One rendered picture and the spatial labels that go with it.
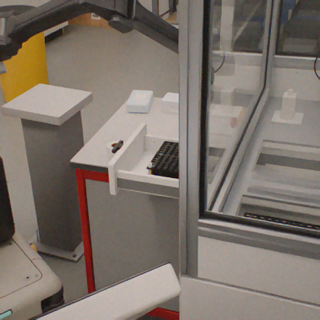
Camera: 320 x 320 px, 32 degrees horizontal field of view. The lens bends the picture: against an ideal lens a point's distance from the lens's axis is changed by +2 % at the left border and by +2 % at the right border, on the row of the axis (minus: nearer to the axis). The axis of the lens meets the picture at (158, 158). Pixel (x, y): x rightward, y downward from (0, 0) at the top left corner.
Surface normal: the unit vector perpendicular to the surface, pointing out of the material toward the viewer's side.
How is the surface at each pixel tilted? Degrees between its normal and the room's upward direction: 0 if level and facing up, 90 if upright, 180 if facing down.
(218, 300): 90
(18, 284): 0
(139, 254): 90
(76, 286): 0
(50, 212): 90
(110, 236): 90
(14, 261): 0
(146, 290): 40
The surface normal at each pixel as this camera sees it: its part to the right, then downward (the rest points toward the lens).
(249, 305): -0.32, 0.48
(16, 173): -0.02, -0.87
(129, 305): 0.31, -0.40
